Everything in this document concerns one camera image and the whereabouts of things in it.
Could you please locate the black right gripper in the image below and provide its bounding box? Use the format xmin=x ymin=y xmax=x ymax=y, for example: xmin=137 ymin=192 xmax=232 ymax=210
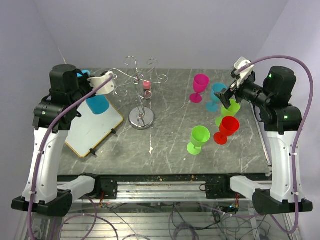
xmin=214 ymin=73 xmax=272 ymax=108

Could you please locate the blue plastic wine glass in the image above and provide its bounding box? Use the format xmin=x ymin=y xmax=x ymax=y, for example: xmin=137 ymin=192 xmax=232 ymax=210
xmin=76 ymin=69 xmax=111 ymax=116

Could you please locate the red plastic wine glass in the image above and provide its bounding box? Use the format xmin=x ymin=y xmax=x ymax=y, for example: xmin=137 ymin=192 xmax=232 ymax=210
xmin=213 ymin=116 xmax=240 ymax=145

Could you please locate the light green wine glass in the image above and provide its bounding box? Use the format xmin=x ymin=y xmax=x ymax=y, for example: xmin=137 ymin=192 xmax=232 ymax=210
xmin=187 ymin=125 xmax=211 ymax=156

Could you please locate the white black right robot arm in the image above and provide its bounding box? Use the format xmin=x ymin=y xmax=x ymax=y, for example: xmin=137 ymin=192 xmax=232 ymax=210
xmin=215 ymin=66 xmax=313 ymax=215

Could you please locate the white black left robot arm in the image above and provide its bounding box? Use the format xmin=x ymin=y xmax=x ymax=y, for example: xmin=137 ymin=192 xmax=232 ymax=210
xmin=11 ymin=64 xmax=102 ymax=217

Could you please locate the green plastic wine glass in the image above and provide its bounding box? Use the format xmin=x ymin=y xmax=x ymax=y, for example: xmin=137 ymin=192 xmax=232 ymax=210
xmin=215 ymin=99 xmax=241 ymax=127

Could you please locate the teal plastic wine glass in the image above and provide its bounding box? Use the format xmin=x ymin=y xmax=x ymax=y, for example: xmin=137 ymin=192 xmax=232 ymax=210
xmin=205 ymin=83 xmax=227 ymax=113

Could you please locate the pink plastic wine glass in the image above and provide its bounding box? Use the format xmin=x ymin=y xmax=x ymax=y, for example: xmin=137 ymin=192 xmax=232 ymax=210
xmin=189 ymin=73 xmax=210 ymax=104

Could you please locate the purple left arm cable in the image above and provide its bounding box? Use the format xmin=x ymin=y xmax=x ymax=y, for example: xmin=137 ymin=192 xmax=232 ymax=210
xmin=26 ymin=74 xmax=114 ymax=240

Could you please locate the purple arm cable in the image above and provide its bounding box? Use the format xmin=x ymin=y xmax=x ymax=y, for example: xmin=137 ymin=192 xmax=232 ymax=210
xmin=26 ymin=74 xmax=114 ymax=240
xmin=234 ymin=55 xmax=314 ymax=235

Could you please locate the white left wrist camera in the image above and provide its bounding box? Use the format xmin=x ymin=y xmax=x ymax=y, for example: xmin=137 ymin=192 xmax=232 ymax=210
xmin=88 ymin=71 xmax=116 ymax=96

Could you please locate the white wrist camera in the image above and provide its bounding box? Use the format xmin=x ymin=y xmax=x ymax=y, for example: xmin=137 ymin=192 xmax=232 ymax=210
xmin=88 ymin=71 xmax=116 ymax=96
xmin=230 ymin=57 xmax=254 ymax=88

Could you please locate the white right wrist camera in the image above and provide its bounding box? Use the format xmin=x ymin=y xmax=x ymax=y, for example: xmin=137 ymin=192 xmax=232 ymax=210
xmin=230 ymin=57 xmax=254 ymax=88

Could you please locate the white board yellow frame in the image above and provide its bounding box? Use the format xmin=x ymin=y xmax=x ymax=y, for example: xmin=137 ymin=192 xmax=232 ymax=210
xmin=65 ymin=95 xmax=124 ymax=158

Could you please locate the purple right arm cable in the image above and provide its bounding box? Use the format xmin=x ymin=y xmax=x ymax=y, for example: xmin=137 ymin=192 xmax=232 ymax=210
xmin=234 ymin=55 xmax=314 ymax=235

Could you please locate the aluminium rail frame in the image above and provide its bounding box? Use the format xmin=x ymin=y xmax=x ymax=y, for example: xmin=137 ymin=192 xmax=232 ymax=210
xmin=57 ymin=174 xmax=293 ymax=240

